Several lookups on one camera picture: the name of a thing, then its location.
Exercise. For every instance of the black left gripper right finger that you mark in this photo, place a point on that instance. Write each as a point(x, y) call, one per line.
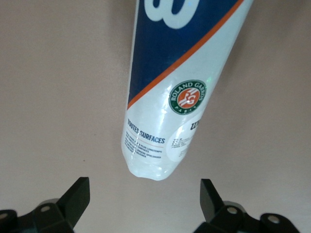
point(211, 204)

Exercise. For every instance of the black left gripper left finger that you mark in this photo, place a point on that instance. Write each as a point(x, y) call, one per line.
point(74, 201)

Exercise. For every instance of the clear tennis ball can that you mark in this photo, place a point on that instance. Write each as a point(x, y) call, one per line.
point(170, 72)

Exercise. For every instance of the brown table mat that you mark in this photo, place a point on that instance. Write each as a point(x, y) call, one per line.
point(48, 97)

